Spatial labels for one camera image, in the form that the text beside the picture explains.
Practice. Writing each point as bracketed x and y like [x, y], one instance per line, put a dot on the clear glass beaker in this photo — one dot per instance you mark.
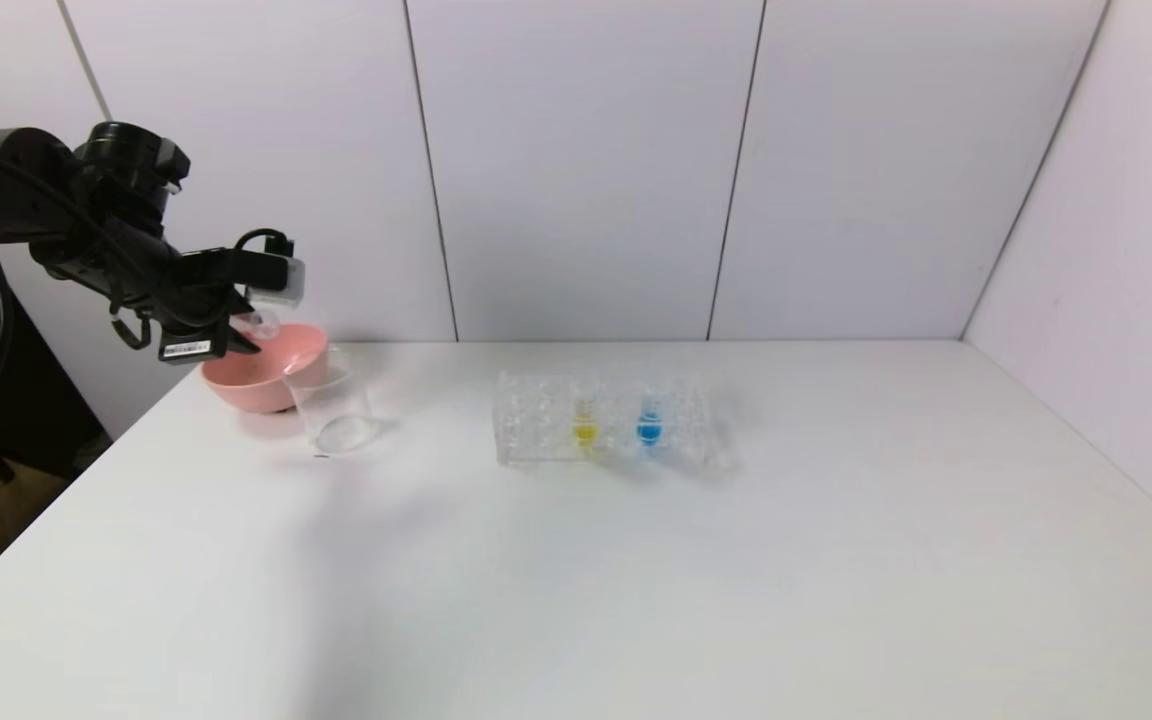
[336, 415]

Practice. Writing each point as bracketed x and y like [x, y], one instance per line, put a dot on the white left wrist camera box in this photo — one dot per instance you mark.
[281, 285]

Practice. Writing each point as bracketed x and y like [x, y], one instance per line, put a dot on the test tube with yellow pigment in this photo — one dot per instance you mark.
[584, 431]

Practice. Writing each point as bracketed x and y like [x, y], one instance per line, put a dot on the clear acrylic test tube rack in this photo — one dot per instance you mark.
[626, 452]

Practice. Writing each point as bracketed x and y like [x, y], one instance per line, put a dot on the pink plastic bowl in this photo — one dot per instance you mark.
[266, 385]

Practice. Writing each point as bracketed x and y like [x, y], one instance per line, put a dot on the black background furniture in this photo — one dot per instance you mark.
[41, 400]

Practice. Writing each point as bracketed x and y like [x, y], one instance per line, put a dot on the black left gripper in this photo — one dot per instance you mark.
[191, 346]

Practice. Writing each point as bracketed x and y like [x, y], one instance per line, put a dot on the test tube with blue pigment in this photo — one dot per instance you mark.
[648, 430]

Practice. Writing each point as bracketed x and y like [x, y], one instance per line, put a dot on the test tube with red pigment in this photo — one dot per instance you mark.
[261, 325]

